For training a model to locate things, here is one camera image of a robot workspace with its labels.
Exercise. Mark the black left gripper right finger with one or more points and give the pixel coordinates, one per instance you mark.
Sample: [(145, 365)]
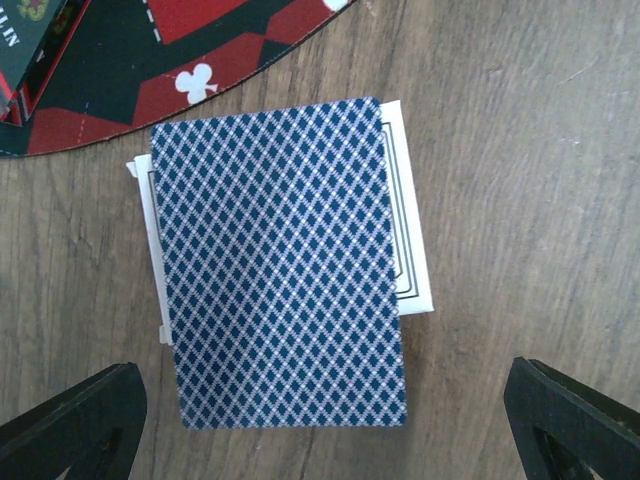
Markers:
[(564, 429)]

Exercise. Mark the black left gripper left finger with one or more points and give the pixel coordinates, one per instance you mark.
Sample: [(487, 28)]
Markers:
[(89, 431)]

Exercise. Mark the blue backed card deck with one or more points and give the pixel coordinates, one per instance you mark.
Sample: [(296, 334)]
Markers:
[(277, 248)]

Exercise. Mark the white card box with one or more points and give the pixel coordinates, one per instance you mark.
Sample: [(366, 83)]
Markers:
[(413, 289)]

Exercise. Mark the round red black poker mat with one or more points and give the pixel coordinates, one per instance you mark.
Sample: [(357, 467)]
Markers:
[(131, 64)]

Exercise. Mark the triangular all in marker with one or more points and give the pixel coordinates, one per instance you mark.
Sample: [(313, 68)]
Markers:
[(34, 36)]

